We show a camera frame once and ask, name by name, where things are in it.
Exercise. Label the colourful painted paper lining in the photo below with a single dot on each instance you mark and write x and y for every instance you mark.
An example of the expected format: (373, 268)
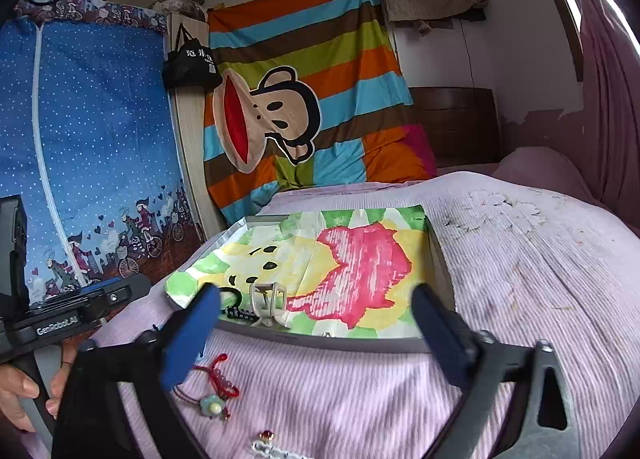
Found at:
(360, 269)

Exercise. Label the striped monkey print blanket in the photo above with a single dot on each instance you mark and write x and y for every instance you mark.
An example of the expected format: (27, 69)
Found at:
(325, 64)

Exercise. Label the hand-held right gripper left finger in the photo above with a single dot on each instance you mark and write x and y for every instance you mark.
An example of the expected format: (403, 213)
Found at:
(192, 334)

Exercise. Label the small red gem charm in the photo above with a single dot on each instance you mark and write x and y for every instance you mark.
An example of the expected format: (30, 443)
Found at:
(266, 435)

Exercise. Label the dark wooden headboard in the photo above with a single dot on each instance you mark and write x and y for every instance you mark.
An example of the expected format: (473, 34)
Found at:
(460, 124)

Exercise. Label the pink striped bed sheet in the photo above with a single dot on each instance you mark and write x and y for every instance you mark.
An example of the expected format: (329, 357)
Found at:
(525, 289)

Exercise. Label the person's left hand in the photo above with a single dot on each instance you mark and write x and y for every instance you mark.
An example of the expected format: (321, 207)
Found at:
(17, 384)

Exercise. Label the pink pillow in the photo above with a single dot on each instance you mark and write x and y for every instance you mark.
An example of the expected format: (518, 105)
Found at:
(545, 171)

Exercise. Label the blue dotted fabric wardrobe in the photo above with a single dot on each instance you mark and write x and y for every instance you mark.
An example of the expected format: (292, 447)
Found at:
(100, 139)

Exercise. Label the light wooden cabinet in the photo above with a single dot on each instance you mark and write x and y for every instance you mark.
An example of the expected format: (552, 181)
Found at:
(192, 149)

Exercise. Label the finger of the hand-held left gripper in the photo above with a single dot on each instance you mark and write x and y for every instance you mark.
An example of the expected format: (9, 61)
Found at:
(130, 290)
(90, 287)

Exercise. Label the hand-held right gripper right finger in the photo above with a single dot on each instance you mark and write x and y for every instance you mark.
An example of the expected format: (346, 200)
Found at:
(440, 339)

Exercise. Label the grey shallow cardboard box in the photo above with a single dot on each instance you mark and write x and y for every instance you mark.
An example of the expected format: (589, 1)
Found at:
(435, 259)

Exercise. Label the pink curtain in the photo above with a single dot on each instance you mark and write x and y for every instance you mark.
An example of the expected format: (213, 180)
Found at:
(610, 129)

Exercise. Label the beige hair claw clip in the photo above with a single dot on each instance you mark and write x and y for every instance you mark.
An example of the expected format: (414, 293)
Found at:
(267, 301)

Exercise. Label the black tote bag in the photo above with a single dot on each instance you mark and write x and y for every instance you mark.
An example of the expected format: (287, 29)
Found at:
(192, 66)

